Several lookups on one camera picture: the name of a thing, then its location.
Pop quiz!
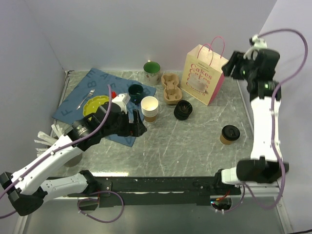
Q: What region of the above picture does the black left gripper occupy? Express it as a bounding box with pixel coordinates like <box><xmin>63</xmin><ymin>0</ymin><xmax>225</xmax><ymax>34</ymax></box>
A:
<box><xmin>102</xmin><ymin>109</ymin><xmax>147</xmax><ymax>137</ymax></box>

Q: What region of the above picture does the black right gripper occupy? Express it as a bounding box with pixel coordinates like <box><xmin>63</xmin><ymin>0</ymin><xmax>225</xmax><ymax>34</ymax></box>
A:
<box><xmin>220</xmin><ymin>50</ymin><xmax>257</xmax><ymax>81</ymax></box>

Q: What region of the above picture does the brown pulp cup carrier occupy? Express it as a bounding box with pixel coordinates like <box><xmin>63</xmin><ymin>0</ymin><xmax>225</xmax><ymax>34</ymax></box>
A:
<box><xmin>161</xmin><ymin>73</ymin><xmax>182</xmax><ymax>105</ymax></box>

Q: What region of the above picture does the cream cakes paper bag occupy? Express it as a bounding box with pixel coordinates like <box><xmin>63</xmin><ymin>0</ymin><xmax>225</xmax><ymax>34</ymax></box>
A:
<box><xmin>180</xmin><ymin>43</ymin><xmax>228</xmax><ymax>105</ymax></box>

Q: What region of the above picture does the black cup lid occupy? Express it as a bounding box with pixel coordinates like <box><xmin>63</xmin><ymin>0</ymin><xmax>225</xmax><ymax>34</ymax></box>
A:
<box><xmin>221</xmin><ymin>125</ymin><xmax>240</xmax><ymax>141</ymax></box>

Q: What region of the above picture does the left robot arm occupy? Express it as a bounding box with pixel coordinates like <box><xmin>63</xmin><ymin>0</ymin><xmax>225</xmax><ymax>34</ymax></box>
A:
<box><xmin>0</xmin><ymin>102</ymin><xmax>147</xmax><ymax>216</ymax></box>

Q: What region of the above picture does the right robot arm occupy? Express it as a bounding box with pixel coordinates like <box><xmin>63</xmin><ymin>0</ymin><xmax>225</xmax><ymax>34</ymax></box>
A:
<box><xmin>213</xmin><ymin>49</ymin><xmax>289</xmax><ymax>195</ymax></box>

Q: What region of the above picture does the stack of paper cups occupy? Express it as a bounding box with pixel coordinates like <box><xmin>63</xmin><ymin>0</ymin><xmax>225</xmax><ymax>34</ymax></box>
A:
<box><xmin>141</xmin><ymin>96</ymin><xmax>159</xmax><ymax>122</ymax></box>

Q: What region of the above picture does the dark green mug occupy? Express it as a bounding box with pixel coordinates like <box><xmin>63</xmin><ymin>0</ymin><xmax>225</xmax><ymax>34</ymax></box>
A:
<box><xmin>128</xmin><ymin>84</ymin><xmax>144</xmax><ymax>105</ymax></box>

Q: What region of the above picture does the stack of black lids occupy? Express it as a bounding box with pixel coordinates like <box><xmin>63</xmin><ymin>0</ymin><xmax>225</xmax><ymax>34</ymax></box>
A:
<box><xmin>174</xmin><ymin>100</ymin><xmax>193</xmax><ymax>120</ymax></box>

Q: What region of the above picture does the yellow-green dotted plate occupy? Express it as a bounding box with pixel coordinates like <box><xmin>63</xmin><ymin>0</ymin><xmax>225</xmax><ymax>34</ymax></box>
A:
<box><xmin>83</xmin><ymin>96</ymin><xmax>109</xmax><ymax>117</ymax></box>

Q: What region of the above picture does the silver fork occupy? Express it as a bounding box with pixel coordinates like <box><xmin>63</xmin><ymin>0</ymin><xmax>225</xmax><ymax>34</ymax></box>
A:
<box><xmin>77</xmin><ymin>89</ymin><xmax>95</xmax><ymax>110</ymax></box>

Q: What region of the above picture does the white floral mug green inside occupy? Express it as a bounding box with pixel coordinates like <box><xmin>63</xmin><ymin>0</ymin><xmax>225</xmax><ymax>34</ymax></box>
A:
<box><xmin>143</xmin><ymin>60</ymin><xmax>161</xmax><ymax>86</ymax></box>

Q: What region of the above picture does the blue letter-print cloth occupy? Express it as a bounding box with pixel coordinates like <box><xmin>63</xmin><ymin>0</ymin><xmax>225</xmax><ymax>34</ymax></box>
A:
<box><xmin>53</xmin><ymin>68</ymin><xmax>156</xmax><ymax>151</ymax></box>

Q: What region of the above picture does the grey cup of straws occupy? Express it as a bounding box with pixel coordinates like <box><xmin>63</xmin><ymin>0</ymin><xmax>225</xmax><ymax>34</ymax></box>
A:
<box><xmin>34</xmin><ymin>124</ymin><xmax>82</xmax><ymax>168</ymax></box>

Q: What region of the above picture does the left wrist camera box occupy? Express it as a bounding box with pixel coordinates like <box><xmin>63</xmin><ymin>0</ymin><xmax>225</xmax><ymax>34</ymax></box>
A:
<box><xmin>112</xmin><ymin>93</ymin><xmax>130</xmax><ymax>113</ymax></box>

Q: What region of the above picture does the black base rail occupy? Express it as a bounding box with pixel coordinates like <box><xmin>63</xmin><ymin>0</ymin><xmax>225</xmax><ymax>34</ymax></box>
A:
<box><xmin>67</xmin><ymin>170</ymin><xmax>244</xmax><ymax>208</ymax></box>

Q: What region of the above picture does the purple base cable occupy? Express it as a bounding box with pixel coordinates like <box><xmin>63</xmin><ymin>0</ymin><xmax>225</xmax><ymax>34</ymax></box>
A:
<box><xmin>77</xmin><ymin>191</ymin><xmax>124</xmax><ymax>223</ymax></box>

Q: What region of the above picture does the aluminium frame rail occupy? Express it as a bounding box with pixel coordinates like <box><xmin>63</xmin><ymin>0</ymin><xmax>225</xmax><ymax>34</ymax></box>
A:
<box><xmin>244</xmin><ymin>182</ymin><xmax>280</xmax><ymax>197</ymax></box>

